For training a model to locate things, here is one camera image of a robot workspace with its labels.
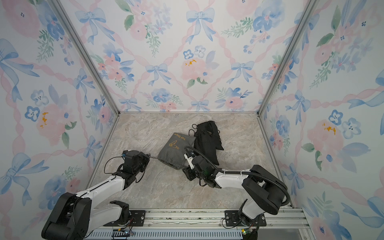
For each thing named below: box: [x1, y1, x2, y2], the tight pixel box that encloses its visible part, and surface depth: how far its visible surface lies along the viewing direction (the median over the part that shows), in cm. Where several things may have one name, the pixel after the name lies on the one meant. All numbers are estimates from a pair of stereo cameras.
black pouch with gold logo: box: [194, 125, 224, 166], surface depth 95 cm
